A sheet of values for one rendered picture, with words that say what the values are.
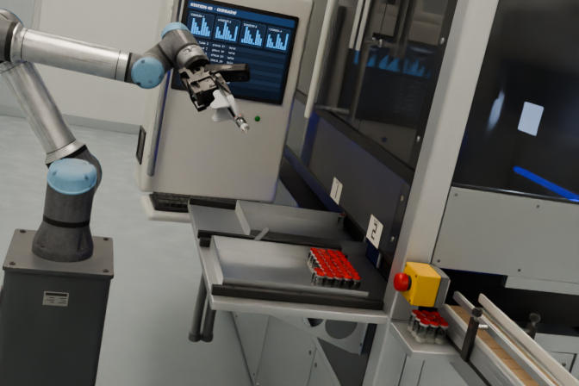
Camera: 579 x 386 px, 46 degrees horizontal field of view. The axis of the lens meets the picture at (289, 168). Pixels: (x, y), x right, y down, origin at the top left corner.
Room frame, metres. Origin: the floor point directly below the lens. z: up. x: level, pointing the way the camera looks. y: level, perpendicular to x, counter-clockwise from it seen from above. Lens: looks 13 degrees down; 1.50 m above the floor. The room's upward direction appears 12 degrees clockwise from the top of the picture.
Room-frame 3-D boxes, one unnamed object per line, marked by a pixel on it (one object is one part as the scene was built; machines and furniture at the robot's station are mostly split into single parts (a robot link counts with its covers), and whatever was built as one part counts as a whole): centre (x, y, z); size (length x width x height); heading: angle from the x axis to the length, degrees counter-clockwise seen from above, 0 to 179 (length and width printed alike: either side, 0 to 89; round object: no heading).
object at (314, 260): (1.59, -0.12, 0.90); 0.18 x 0.02 x 0.05; 15
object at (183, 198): (2.22, 0.24, 0.82); 0.40 x 0.14 x 0.02; 112
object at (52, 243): (1.66, 0.53, 0.84); 0.15 x 0.15 x 0.10
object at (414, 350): (1.39, -0.37, 0.87); 0.14 x 0.13 x 0.02; 105
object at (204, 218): (1.75, -0.04, 0.87); 0.70 x 0.48 x 0.02; 15
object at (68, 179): (1.67, 0.53, 0.96); 0.13 x 0.12 x 0.14; 11
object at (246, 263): (1.57, -0.04, 0.90); 0.34 x 0.26 x 0.04; 105
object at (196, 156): (2.42, 0.29, 1.19); 0.50 x 0.19 x 0.78; 112
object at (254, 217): (1.93, -0.06, 0.90); 0.34 x 0.26 x 0.04; 105
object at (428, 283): (1.39, -0.33, 0.99); 0.08 x 0.07 x 0.07; 105
